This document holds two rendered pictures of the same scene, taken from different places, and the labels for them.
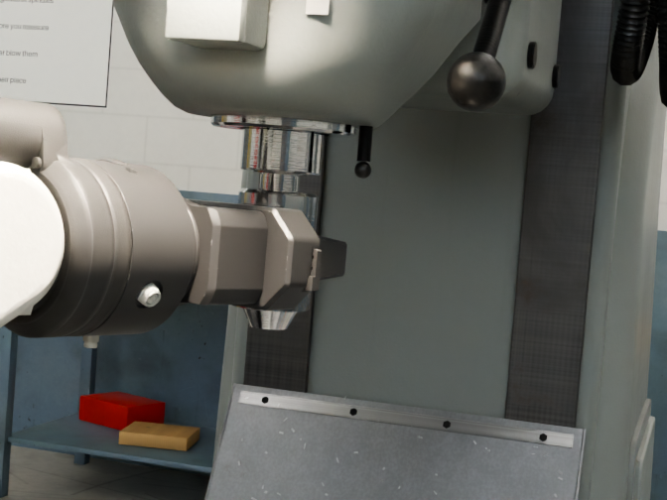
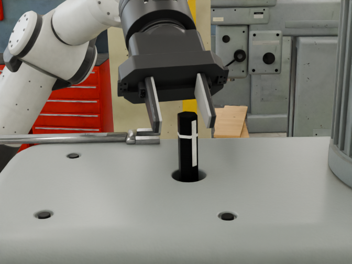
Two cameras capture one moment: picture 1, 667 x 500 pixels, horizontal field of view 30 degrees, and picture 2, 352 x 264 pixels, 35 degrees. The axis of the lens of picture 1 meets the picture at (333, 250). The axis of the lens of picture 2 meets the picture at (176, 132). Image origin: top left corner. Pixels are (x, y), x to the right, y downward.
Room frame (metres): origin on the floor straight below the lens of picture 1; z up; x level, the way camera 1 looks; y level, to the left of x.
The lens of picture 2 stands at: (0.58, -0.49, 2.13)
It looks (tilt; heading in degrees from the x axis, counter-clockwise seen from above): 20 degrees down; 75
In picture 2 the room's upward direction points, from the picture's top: 1 degrees counter-clockwise
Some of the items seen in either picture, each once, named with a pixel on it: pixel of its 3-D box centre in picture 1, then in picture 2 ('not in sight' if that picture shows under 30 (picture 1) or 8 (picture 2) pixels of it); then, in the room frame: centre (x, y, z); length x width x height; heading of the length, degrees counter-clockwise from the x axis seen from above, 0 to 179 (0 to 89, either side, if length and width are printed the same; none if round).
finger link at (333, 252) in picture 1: (313, 258); not in sight; (0.71, 0.01, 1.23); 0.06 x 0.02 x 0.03; 142
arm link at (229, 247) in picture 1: (160, 254); not in sight; (0.66, 0.09, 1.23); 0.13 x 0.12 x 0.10; 52
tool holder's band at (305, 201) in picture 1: (278, 199); not in sight; (0.73, 0.03, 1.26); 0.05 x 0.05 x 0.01
